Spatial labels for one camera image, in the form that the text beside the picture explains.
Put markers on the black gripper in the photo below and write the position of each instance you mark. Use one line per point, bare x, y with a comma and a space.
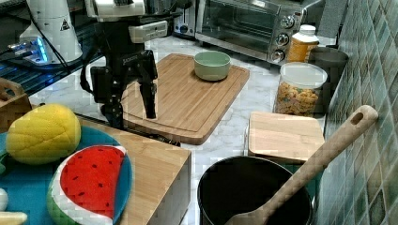
126, 62

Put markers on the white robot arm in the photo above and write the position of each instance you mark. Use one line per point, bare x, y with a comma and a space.
142, 27

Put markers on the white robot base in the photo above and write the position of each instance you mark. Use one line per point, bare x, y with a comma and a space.
51, 33

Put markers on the wooden cutting board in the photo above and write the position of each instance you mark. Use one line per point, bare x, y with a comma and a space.
187, 108

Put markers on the yellow plush lemon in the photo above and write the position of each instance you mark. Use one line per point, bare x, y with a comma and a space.
44, 135

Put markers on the green ceramic bowl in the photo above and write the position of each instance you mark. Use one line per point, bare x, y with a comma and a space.
212, 65

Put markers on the plush watermelon slice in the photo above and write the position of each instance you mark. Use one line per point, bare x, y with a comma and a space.
83, 189

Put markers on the black pot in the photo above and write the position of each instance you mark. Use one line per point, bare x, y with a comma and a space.
241, 184

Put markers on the silver toaster oven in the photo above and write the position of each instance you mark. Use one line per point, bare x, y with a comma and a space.
262, 29

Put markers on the white plush item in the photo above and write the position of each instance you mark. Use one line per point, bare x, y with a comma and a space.
9, 218

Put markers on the teal container with wooden lid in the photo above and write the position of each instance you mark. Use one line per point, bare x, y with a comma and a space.
288, 140

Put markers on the clear jar with cereal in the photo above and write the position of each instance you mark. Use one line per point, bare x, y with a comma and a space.
299, 88

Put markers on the wooden spoon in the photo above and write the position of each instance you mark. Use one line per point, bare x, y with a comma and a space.
354, 126

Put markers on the orange bottle white cap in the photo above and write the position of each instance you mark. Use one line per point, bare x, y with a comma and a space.
302, 43

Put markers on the dark grey cup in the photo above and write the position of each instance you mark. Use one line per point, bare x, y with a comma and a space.
333, 62

